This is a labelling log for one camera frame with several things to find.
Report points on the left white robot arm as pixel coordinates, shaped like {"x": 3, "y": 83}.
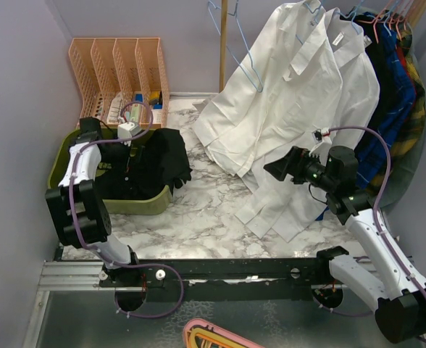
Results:
{"x": 78, "y": 212}

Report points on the yellow plaid shirt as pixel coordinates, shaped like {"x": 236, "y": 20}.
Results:
{"x": 406, "y": 121}

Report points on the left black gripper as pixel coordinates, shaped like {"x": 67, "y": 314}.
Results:
{"x": 128, "y": 160}

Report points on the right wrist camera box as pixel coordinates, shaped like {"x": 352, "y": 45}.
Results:
{"x": 320, "y": 134}

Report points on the blue plaid shirt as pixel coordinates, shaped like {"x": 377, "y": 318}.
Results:
{"x": 397, "y": 97}

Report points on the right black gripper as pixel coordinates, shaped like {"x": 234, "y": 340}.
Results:
{"x": 297, "y": 156}

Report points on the pink hanger stack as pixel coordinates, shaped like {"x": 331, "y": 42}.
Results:
{"x": 201, "y": 333}

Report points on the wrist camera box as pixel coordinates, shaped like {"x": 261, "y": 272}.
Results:
{"x": 128, "y": 130}
{"x": 320, "y": 134}

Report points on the front white shirt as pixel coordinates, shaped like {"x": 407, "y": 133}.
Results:
{"x": 301, "y": 90}

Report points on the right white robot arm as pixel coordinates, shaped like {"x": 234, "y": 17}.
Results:
{"x": 397, "y": 294}

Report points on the wooden rack pole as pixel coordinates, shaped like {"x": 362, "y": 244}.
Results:
{"x": 223, "y": 43}

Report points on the black hanging shirt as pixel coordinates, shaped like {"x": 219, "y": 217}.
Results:
{"x": 376, "y": 54}

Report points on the black shirt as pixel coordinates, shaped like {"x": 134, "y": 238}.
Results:
{"x": 161, "y": 161}
{"x": 376, "y": 54}

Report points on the black mounting rail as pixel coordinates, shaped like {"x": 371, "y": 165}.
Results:
{"x": 216, "y": 280}

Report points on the olive green plastic basin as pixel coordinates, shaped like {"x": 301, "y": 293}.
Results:
{"x": 153, "y": 206}

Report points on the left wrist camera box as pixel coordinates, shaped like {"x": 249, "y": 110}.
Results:
{"x": 128, "y": 130}

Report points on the peach plastic file organizer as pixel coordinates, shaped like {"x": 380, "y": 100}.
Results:
{"x": 106, "y": 68}

